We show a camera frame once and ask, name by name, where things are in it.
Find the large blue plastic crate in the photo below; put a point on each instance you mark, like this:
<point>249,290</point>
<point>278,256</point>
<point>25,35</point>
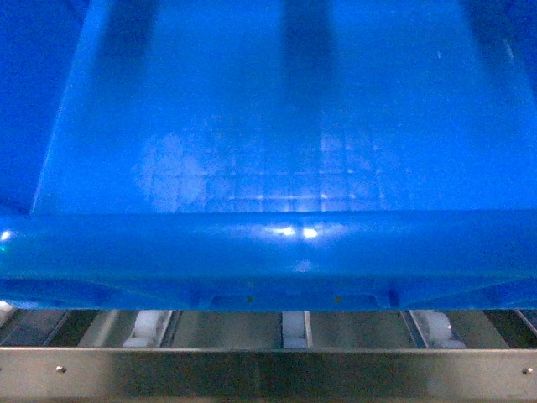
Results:
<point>268,155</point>

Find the steel flow rack shelf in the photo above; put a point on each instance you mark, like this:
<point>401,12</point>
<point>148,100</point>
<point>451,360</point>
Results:
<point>370,356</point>

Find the white roller track middle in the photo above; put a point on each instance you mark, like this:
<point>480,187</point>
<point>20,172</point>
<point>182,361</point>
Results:
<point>296,330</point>

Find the white roller track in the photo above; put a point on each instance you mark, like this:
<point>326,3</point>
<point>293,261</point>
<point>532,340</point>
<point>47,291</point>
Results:
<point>296,330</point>
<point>437,330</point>
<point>149,329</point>

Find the white roller track left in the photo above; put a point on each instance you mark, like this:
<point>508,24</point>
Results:
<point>149,329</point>

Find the white roller track right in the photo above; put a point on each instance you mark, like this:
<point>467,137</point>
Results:
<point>437,330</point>

